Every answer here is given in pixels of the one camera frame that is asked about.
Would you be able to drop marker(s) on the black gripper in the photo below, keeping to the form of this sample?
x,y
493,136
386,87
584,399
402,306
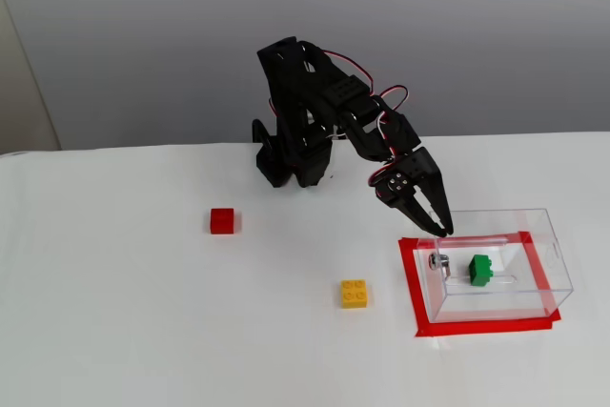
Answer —
x,y
419,170

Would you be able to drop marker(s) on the green lego brick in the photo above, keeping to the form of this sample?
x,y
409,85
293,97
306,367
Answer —
x,y
480,271

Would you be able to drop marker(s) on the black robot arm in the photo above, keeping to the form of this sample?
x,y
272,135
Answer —
x,y
295,92

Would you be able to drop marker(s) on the yellow lego brick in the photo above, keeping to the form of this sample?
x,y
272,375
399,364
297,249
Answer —
x,y
354,293

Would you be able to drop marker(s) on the transparent plastic box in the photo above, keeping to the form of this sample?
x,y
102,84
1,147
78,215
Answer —
x,y
500,302

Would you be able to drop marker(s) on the red lego brick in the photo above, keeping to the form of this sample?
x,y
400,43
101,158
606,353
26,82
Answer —
x,y
222,221

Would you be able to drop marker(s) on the silver cam lock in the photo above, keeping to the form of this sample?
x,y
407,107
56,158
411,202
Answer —
x,y
436,261

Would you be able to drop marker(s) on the red tape frame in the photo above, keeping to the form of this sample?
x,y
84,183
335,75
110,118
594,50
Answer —
x,y
476,328

